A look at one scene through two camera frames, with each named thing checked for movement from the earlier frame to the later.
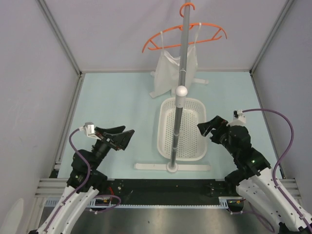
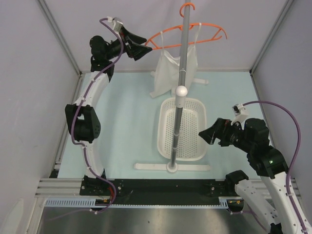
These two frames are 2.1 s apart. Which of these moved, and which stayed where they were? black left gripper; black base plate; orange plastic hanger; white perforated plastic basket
Moved: black left gripper
Stayed: white perforated plastic basket; orange plastic hanger; black base plate
